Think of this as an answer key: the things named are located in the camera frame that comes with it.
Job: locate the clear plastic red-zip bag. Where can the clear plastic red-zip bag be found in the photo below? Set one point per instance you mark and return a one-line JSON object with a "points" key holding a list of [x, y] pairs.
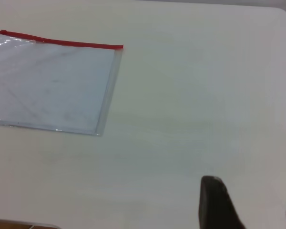
{"points": [[62, 86]]}

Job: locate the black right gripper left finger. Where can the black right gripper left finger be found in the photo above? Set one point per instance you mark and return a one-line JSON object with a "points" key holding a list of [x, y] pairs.
{"points": [[214, 205]]}

